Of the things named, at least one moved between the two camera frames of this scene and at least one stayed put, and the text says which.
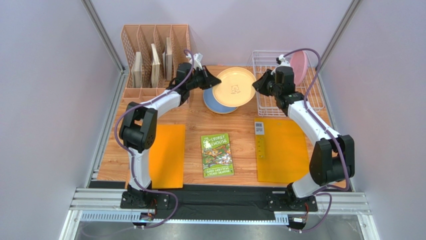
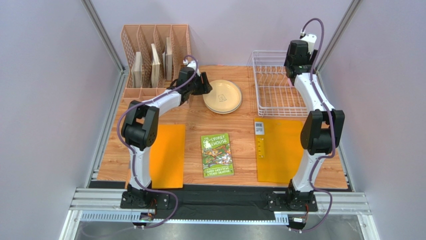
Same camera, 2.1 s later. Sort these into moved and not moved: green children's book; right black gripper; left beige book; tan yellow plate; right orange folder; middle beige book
Moved: right black gripper; tan yellow plate
Not moved: middle beige book; left beige book; right orange folder; green children's book
